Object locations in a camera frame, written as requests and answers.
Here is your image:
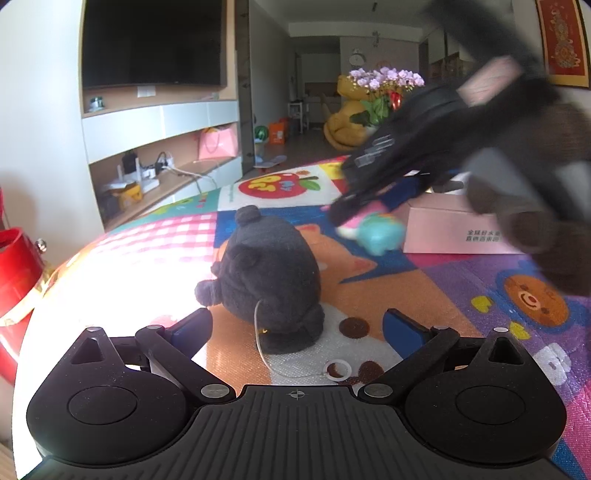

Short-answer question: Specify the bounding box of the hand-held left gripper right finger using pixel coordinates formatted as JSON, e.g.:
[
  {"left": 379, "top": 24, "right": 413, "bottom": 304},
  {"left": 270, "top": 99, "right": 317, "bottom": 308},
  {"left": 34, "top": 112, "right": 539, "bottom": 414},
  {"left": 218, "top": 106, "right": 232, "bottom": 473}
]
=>
[{"left": 362, "top": 308, "right": 550, "bottom": 402}]

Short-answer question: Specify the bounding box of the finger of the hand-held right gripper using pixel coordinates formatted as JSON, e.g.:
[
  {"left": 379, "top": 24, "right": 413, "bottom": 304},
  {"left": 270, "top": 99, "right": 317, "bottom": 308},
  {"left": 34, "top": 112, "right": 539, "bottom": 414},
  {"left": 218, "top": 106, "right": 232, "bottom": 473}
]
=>
[
  {"left": 383, "top": 178, "right": 432, "bottom": 210},
  {"left": 323, "top": 189, "right": 391, "bottom": 227}
]

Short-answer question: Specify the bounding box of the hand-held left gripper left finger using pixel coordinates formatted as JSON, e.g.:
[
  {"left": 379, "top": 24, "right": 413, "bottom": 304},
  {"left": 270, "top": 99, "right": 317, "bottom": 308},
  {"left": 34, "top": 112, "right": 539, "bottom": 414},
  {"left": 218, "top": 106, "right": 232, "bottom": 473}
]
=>
[{"left": 51, "top": 307, "right": 236, "bottom": 402}]

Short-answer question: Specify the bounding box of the pink teal animal toy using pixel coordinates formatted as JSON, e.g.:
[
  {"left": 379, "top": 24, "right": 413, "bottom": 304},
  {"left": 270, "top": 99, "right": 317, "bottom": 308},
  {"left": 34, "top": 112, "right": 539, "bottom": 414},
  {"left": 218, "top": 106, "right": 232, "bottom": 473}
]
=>
[{"left": 336, "top": 210, "right": 408, "bottom": 257}]

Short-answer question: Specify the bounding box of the pink cardboard box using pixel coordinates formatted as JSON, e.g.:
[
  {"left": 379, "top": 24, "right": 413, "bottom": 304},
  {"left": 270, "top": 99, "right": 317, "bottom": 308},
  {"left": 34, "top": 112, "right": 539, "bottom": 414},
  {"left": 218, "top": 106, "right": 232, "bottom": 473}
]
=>
[{"left": 403, "top": 191, "right": 527, "bottom": 256}]

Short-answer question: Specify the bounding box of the black plush toy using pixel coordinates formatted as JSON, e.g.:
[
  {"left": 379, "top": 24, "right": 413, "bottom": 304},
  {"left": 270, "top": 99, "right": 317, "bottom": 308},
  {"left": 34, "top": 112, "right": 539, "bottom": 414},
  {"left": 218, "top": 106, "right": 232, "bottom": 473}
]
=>
[{"left": 194, "top": 205, "right": 355, "bottom": 382}]

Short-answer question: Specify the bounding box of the person's right hand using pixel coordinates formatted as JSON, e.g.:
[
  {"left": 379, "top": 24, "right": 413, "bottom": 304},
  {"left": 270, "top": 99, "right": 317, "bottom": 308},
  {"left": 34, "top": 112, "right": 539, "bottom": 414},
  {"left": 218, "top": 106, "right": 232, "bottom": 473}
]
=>
[{"left": 462, "top": 104, "right": 591, "bottom": 294}]

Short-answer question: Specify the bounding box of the colourful cartoon play mat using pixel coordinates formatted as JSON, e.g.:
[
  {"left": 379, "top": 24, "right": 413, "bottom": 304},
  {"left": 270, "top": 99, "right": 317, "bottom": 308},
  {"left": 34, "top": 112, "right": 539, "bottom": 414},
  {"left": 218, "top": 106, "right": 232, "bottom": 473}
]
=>
[{"left": 14, "top": 154, "right": 591, "bottom": 480}]

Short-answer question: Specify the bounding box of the potted purple orchid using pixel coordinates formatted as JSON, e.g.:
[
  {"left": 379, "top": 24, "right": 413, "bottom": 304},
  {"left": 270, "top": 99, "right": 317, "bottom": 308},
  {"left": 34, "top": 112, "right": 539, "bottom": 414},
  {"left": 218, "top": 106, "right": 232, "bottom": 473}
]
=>
[{"left": 348, "top": 67, "right": 426, "bottom": 127}]

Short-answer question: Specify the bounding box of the large yellow plush bear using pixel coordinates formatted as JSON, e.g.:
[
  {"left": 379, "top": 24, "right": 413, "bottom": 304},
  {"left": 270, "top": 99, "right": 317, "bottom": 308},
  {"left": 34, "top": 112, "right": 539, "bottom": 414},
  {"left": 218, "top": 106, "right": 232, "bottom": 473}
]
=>
[{"left": 323, "top": 76, "right": 375, "bottom": 152}]

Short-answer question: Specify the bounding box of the white small rack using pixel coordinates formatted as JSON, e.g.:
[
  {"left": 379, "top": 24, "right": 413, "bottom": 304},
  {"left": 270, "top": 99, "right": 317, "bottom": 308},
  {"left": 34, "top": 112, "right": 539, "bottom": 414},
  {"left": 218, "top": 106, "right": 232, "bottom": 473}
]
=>
[{"left": 287, "top": 102, "right": 309, "bottom": 136}]

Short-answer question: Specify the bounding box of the yellow toy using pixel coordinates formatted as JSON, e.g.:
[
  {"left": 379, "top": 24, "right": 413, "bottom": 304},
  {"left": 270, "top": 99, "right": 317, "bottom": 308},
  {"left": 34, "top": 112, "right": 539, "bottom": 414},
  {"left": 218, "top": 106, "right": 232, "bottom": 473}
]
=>
[{"left": 116, "top": 182, "right": 143, "bottom": 209}]

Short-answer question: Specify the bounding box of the red framed picture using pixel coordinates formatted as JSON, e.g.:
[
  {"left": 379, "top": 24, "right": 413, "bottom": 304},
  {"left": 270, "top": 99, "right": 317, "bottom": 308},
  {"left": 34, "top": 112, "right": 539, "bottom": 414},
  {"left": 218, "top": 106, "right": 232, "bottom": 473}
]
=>
[{"left": 536, "top": 0, "right": 591, "bottom": 88}]

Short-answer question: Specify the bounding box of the pink gift bag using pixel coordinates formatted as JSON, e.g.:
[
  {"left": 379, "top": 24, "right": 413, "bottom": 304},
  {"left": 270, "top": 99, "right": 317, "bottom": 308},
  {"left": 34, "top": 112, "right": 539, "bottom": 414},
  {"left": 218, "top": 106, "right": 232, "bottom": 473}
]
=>
[{"left": 198, "top": 126, "right": 240, "bottom": 161}]

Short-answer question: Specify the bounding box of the red bag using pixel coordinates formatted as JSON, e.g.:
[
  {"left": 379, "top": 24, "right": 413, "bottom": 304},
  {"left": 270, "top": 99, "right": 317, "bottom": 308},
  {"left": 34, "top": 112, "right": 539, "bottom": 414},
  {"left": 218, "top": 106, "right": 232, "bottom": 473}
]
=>
[{"left": 0, "top": 185, "right": 49, "bottom": 384}]

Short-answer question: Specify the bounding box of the white tv cabinet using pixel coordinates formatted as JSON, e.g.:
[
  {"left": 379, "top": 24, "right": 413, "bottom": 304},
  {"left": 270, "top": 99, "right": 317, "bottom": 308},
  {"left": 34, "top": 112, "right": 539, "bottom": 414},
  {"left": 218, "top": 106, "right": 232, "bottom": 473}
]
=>
[{"left": 78, "top": 85, "right": 245, "bottom": 232}]

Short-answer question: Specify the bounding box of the black television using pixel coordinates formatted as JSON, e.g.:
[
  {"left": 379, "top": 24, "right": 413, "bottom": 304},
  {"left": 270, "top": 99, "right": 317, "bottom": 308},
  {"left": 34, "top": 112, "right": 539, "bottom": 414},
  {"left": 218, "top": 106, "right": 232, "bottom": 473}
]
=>
[{"left": 81, "top": 0, "right": 229, "bottom": 89}]

